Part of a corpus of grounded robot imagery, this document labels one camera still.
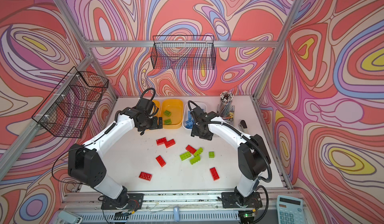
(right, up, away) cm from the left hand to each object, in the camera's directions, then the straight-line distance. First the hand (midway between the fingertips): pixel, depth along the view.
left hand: (157, 124), depth 86 cm
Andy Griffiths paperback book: (+49, +5, +18) cm, 52 cm away
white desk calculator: (+67, -39, -17) cm, 79 cm away
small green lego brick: (+2, +6, +21) cm, 22 cm away
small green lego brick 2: (+4, 0, +15) cm, 16 cm away
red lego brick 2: (+6, -13, +7) cm, 16 cm away
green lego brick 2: (+24, -17, +2) cm, 30 cm away
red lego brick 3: (+20, -16, +4) cm, 26 cm away
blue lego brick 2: (+18, -1, +12) cm, 22 cm away
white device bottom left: (-39, -41, -18) cm, 59 cm away
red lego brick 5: (-5, -28, -6) cm, 29 cm away
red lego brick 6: (+33, -27, -5) cm, 43 cm away
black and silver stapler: (+54, -2, +10) cm, 55 cm away
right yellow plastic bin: (+8, +11, +25) cm, 29 cm away
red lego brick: (+1, -11, +7) cm, 13 cm away
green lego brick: (+16, -19, +1) cm, 25 cm away
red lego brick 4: (+2, -21, 0) cm, 21 cm away
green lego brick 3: (+22, -20, -1) cm, 30 cm away
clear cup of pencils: (+42, +16, +6) cm, 45 cm away
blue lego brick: (+18, +4, +20) cm, 28 cm away
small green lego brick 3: (+32, -18, +2) cm, 37 cm away
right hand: (+25, -8, 0) cm, 27 cm away
